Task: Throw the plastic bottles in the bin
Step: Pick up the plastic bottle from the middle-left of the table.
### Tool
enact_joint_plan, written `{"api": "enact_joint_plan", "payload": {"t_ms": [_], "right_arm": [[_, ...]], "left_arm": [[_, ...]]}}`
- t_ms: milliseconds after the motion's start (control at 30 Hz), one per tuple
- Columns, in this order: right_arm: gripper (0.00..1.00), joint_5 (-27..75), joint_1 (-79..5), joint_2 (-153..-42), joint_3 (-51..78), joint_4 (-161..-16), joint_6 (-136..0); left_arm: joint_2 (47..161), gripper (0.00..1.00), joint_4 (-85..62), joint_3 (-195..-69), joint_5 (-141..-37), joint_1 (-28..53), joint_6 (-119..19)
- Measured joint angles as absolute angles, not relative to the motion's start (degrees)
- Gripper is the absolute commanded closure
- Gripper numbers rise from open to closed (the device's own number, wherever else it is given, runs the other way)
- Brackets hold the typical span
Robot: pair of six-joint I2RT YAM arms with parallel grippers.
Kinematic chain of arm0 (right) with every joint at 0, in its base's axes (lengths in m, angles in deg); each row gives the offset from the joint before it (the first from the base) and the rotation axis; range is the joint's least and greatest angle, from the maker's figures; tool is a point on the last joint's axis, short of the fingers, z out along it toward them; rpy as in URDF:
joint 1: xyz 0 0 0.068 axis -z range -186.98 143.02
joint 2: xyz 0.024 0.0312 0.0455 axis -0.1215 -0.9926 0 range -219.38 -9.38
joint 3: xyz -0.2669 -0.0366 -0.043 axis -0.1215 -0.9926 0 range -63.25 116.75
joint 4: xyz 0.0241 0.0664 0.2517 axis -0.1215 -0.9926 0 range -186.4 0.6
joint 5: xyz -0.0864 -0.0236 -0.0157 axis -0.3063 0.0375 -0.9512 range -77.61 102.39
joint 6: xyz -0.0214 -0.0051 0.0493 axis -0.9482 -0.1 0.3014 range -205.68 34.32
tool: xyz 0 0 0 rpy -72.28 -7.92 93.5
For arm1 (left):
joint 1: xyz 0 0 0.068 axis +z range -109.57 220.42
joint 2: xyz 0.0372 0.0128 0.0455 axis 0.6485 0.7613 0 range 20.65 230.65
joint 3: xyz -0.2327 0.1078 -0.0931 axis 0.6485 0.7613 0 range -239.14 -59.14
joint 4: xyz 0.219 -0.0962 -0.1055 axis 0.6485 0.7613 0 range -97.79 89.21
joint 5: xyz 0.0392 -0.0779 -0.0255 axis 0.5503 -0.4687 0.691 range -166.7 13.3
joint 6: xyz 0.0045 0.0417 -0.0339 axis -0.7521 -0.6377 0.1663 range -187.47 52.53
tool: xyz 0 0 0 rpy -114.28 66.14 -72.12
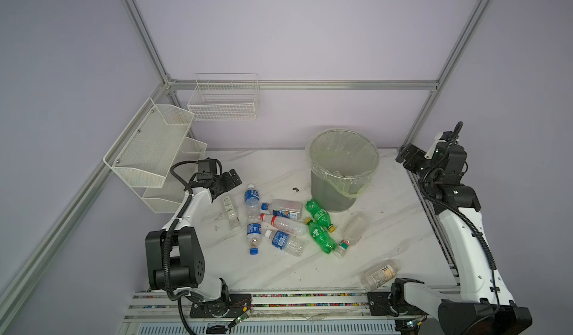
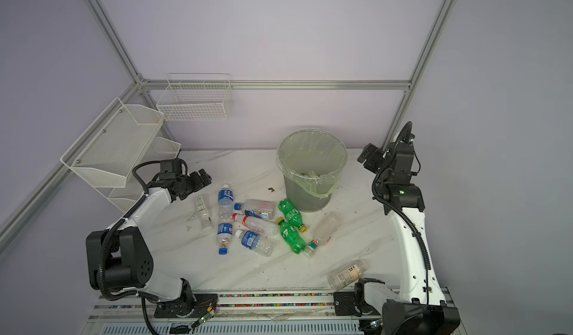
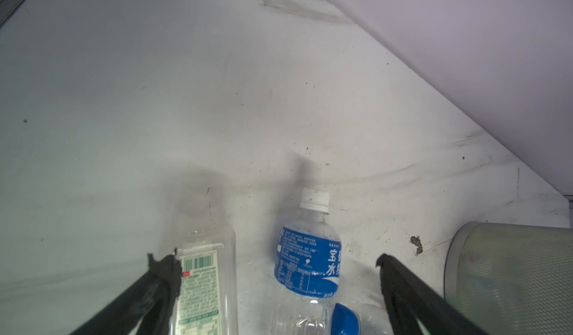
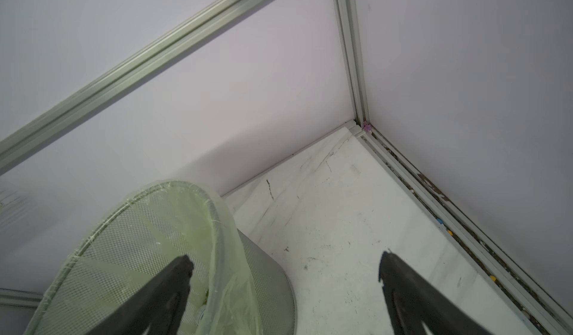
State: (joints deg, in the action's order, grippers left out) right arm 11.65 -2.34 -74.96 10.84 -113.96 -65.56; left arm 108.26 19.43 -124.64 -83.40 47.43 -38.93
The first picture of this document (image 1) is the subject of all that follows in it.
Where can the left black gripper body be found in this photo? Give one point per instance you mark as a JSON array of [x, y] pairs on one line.
[[223, 179]]

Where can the clear bottle white label front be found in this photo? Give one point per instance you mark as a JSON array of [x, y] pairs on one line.
[[379, 275]]

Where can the upper white mesh shelf basket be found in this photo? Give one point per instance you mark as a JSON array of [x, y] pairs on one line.
[[146, 149]]

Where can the translucent green bin liner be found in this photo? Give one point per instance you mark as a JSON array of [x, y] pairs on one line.
[[344, 156]]

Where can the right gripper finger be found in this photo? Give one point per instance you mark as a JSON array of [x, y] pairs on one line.
[[411, 151], [403, 156]]

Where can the grey mesh waste bin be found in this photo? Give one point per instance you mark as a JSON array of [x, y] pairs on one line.
[[342, 173]]

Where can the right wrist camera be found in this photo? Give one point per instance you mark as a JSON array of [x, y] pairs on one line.
[[440, 138]]

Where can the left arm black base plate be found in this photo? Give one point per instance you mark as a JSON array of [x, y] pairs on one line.
[[231, 308]]

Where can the green bottle lower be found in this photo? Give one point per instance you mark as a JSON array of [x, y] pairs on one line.
[[321, 236]]

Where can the clear bottle green red cap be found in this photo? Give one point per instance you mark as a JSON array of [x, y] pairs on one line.
[[352, 234]]

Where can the aluminium front rail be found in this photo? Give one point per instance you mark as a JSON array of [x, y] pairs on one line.
[[271, 312]]

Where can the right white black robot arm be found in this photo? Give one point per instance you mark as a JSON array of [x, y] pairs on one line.
[[485, 305]]

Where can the green bottle upper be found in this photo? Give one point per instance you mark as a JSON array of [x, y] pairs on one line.
[[320, 215]]

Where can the clear bottle blue cap lower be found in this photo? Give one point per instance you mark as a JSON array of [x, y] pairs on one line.
[[254, 236]]

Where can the white wire wall basket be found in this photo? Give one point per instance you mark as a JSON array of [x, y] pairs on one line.
[[221, 97]]

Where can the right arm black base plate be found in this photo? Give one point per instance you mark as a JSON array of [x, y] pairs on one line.
[[381, 304]]

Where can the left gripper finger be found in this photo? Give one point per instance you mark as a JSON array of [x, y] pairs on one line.
[[236, 180], [227, 185]]

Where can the clear bottle red white label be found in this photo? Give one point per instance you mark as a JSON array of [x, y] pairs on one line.
[[284, 224]]

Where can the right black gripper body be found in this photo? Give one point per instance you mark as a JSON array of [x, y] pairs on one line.
[[417, 165]]

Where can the clear bottle blue cap sideways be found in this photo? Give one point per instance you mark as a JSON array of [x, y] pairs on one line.
[[284, 208]]

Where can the clear bottle blue label angled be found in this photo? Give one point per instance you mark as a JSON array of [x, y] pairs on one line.
[[285, 242]]

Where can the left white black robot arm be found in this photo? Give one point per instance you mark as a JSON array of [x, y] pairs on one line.
[[175, 260]]

